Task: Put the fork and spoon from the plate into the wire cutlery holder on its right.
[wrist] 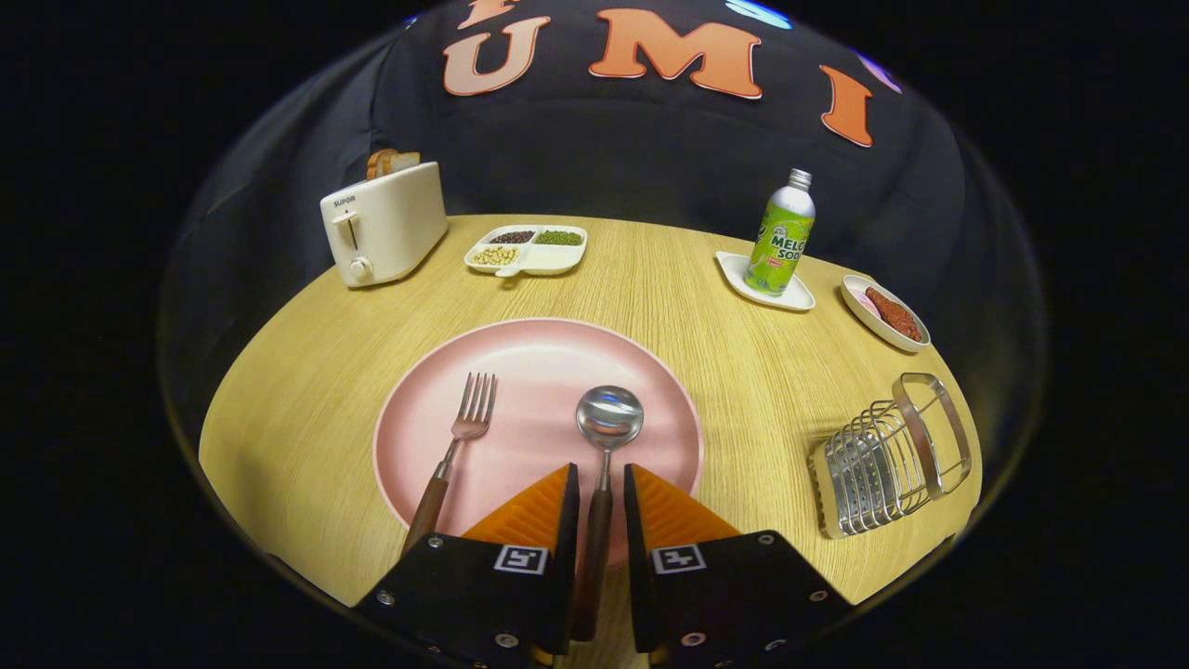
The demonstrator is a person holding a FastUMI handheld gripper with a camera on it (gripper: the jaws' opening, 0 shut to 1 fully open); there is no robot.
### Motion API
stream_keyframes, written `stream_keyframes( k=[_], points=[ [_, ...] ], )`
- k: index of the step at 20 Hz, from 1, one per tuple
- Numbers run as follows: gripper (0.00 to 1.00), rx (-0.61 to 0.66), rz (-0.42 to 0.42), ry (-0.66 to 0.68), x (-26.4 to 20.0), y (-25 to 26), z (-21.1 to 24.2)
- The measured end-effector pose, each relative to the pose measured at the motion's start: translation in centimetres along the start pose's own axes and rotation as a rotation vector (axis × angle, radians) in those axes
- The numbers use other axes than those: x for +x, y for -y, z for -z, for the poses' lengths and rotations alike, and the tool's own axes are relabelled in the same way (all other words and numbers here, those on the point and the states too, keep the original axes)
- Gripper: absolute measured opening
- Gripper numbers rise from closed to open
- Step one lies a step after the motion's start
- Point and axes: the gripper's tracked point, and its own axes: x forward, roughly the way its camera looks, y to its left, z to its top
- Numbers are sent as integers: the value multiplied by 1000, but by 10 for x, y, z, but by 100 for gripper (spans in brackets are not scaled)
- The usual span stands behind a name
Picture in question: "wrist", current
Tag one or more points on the pink ham slices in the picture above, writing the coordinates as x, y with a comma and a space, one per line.
864, 301

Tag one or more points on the white divided snack dish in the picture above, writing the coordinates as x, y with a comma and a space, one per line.
550, 259

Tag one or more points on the cream white toaster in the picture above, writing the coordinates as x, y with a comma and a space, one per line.
390, 223

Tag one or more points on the toasted bread slices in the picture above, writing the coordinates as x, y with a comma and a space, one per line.
392, 162

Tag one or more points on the yellow beans heap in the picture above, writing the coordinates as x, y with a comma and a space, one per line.
495, 255

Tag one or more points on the green beans heap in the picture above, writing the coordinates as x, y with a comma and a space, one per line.
558, 238

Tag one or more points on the white oval dish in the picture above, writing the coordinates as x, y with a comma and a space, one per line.
868, 321

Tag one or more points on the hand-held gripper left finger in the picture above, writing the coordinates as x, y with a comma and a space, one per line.
563, 567

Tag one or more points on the pink round plate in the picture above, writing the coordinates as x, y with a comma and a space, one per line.
539, 362

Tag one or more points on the white square coaster plate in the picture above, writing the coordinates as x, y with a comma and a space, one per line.
734, 269

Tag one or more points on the green label soda bottle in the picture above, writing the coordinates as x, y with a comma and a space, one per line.
778, 242

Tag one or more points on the red-brown meat piece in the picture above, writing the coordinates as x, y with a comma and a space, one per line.
896, 314

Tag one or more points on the dark beans heap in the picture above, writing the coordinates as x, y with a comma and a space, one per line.
513, 237

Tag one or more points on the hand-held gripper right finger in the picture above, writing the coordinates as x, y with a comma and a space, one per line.
639, 567

